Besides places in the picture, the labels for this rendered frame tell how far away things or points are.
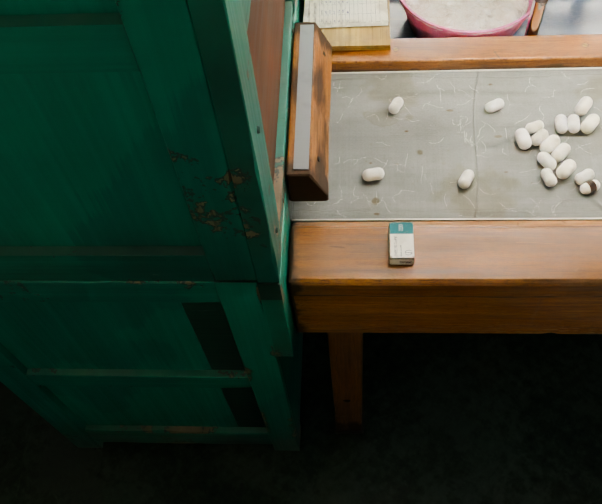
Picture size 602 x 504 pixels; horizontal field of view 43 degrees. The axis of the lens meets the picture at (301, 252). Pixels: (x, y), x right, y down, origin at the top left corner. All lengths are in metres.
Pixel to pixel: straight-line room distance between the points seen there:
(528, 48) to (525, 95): 0.08
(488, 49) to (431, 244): 0.40
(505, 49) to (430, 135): 0.21
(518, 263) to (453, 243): 0.09
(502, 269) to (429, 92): 0.36
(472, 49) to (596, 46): 0.20
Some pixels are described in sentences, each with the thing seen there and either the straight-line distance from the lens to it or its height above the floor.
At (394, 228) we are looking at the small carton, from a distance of 1.11.
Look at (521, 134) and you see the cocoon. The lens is 1.26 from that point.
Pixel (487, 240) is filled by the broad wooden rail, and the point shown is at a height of 0.76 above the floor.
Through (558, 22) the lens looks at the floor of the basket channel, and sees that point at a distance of 1.57.
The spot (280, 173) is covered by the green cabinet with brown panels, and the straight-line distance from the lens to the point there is 1.06.
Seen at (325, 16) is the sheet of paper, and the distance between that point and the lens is 1.39.
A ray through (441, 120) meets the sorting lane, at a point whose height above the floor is 0.74.
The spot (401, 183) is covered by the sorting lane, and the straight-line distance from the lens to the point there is 1.21.
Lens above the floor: 1.74
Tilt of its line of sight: 60 degrees down
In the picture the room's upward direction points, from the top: 8 degrees counter-clockwise
